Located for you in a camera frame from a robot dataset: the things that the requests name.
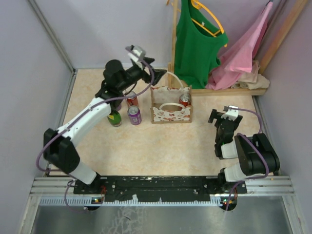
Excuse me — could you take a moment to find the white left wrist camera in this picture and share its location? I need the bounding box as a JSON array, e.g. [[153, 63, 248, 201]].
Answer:
[[126, 45, 146, 70]]

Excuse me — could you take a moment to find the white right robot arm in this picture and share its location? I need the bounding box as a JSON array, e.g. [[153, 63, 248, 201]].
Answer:
[[208, 106, 280, 193]]

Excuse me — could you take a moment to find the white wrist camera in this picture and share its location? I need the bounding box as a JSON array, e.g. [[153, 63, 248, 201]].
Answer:
[[126, 45, 146, 70], [221, 105, 239, 121]]

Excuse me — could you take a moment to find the pink garment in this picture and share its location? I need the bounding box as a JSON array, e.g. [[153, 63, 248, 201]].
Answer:
[[205, 1, 273, 90]]

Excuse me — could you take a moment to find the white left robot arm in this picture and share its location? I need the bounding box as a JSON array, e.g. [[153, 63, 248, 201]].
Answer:
[[43, 57, 167, 194]]

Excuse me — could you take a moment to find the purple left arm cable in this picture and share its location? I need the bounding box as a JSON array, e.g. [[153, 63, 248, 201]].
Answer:
[[36, 46, 155, 213]]

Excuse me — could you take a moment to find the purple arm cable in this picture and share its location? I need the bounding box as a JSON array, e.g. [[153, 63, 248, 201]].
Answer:
[[224, 108, 270, 212], [36, 46, 155, 213]]

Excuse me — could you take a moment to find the beige cloth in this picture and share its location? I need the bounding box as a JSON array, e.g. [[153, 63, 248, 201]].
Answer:
[[231, 60, 270, 90]]

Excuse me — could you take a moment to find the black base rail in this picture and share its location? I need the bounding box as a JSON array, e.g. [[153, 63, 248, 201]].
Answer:
[[74, 175, 235, 202]]

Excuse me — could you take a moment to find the red coke can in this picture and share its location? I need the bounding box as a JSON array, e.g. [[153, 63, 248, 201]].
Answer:
[[179, 93, 191, 107], [126, 91, 138, 107]]

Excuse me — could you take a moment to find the yellow clothes hanger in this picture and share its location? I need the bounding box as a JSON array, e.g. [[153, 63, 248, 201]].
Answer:
[[166, 0, 228, 48]]

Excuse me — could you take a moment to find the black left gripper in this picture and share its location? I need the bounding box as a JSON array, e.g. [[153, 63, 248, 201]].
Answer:
[[117, 57, 166, 91]]

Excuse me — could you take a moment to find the green glass bottle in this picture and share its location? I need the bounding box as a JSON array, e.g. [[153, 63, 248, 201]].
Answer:
[[107, 110, 122, 127]]

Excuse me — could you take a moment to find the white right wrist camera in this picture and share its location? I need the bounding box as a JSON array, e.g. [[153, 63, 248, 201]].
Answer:
[[221, 105, 239, 121]]

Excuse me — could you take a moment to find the green tank top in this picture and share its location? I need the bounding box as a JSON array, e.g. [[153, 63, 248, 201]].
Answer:
[[174, 0, 229, 90]]

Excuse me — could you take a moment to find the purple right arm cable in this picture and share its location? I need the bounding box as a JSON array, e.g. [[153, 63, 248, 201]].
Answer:
[[224, 108, 270, 212]]

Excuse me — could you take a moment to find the canvas bag with cat print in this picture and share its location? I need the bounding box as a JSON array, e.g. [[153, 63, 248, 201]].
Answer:
[[150, 72, 193, 124]]

